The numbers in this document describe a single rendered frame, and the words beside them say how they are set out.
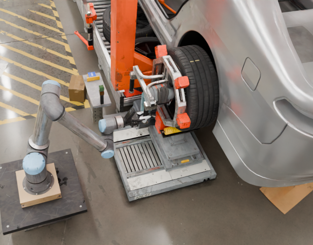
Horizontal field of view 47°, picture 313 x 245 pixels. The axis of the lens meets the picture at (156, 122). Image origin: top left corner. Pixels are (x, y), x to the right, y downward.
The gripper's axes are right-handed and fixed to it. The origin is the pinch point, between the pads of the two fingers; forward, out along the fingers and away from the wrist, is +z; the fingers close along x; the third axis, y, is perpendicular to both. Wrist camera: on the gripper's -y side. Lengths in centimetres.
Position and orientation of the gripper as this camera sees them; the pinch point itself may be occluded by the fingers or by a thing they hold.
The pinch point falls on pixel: (148, 114)
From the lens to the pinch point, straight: 268.9
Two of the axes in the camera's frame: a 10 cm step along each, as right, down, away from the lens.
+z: 9.3, -2.0, 3.0
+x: 3.4, 7.3, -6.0
